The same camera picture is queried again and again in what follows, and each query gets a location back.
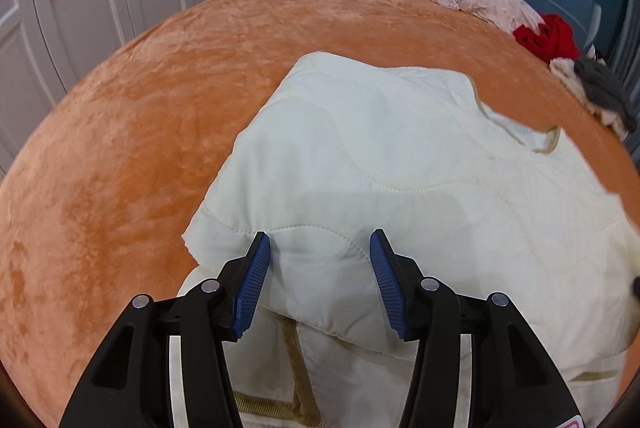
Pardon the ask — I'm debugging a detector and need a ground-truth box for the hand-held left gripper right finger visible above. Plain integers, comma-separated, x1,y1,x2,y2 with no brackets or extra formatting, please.
369,230,584,428

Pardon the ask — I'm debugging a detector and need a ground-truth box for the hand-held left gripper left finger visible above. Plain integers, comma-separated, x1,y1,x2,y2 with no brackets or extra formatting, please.
59,231,272,428

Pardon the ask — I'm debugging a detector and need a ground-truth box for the white quilted duvet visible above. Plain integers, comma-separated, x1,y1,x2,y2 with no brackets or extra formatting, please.
170,52,640,428

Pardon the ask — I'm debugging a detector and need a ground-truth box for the orange plush bed blanket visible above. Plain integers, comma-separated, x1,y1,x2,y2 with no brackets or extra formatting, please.
0,0,640,379

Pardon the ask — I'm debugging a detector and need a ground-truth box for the cream fleece cloth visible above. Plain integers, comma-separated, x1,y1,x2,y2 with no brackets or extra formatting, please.
549,57,632,129

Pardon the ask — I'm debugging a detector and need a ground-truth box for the grey knit cloth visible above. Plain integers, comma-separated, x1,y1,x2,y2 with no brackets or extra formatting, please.
574,58,639,134

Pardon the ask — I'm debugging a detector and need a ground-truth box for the red cloth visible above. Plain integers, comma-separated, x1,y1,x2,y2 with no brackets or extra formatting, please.
514,13,581,60

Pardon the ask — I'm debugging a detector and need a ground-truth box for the grey curtain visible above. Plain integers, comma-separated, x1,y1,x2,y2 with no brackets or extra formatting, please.
600,0,640,96

